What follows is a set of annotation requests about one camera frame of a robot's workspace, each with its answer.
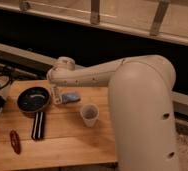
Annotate wooden rail frame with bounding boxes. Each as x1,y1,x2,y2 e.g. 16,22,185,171
0,0,188,46

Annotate translucent plastic cup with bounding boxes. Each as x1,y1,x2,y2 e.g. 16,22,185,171
80,103,99,127

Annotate black frying pan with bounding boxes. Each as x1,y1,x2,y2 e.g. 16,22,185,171
17,87,50,141

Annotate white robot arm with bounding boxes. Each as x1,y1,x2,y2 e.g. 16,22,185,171
47,55,180,171

